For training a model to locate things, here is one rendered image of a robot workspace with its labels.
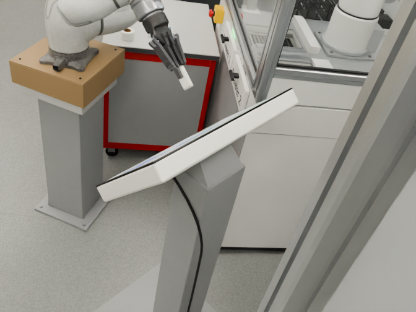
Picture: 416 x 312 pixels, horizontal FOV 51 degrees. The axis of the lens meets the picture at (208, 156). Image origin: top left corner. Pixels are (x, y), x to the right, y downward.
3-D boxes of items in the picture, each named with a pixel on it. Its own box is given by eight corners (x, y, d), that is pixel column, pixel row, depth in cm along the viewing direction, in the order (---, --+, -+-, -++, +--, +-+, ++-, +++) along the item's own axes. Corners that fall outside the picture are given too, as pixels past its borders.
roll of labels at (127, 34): (128, 33, 223) (129, 25, 220) (137, 39, 219) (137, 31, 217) (117, 36, 219) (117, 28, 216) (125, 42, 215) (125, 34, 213)
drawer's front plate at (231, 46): (229, 72, 199) (234, 50, 192) (221, 41, 221) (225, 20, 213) (233, 72, 200) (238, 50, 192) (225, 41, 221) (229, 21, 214)
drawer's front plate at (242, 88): (239, 114, 176) (245, 91, 169) (229, 75, 197) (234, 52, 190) (243, 114, 176) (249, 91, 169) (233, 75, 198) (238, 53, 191)
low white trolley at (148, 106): (100, 160, 260) (101, 43, 210) (108, 99, 306) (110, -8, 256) (197, 165, 271) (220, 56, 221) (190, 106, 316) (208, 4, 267)
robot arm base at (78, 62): (33, 68, 168) (31, 55, 164) (57, 43, 185) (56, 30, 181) (78, 77, 167) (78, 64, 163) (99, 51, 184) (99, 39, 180)
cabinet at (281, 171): (210, 255, 222) (245, 134, 170) (195, 128, 298) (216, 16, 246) (382, 259, 240) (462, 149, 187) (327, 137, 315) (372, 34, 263)
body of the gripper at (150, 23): (151, 11, 126) (166, 41, 127) (169, 8, 133) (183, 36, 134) (135, 24, 131) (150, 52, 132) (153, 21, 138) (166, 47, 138)
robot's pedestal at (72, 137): (34, 210, 225) (16, 85, 176) (68, 174, 248) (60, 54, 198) (85, 231, 221) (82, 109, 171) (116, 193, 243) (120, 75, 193)
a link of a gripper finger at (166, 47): (164, 31, 131) (161, 31, 130) (181, 65, 132) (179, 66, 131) (156, 37, 133) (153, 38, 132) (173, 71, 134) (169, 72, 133)
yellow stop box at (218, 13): (212, 23, 229) (215, 10, 225) (211, 17, 235) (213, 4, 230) (222, 24, 230) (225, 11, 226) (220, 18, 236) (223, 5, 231)
